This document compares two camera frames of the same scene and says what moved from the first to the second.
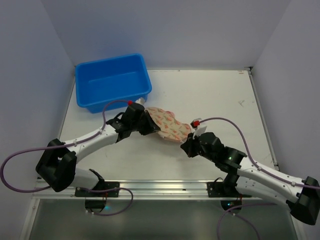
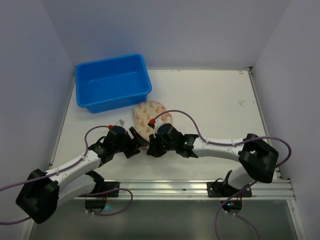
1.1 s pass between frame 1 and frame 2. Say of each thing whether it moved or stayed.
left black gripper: moved
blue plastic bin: stayed
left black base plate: stayed
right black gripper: moved
